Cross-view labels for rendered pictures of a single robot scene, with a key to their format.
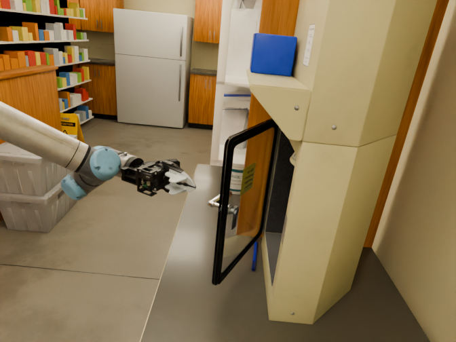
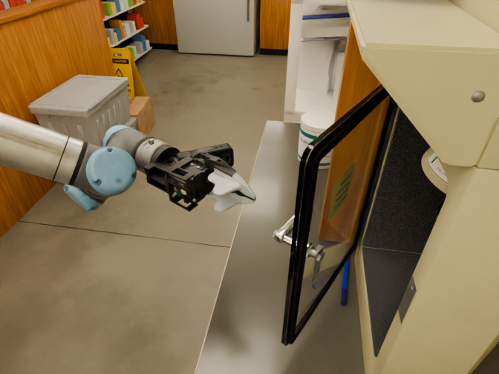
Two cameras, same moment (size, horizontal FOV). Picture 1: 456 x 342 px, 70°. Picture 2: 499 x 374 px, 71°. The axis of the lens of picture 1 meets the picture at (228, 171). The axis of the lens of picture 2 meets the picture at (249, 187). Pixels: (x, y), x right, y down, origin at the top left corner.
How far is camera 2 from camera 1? 34 cm
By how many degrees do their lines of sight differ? 17
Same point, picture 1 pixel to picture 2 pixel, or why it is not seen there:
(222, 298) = (298, 355)
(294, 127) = (462, 139)
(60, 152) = (35, 162)
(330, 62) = not seen: outside the picture
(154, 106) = (219, 30)
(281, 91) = (445, 58)
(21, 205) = not seen: hidden behind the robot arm
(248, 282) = (336, 326)
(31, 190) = not seen: hidden behind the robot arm
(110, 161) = (118, 169)
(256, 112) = (357, 64)
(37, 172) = (87, 127)
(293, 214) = (430, 287)
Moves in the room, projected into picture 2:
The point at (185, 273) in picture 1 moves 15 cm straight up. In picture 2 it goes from (246, 308) to (245, 259)
